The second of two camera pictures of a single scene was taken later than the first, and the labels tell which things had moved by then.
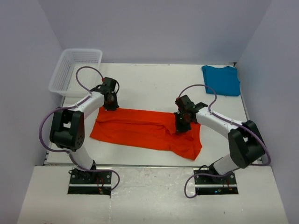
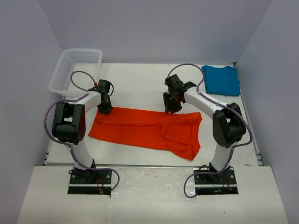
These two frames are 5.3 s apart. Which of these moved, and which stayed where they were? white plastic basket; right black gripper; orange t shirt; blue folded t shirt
Moved: right black gripper
Stayed: white plastic basket; orange t shirt; blue folded t shirt
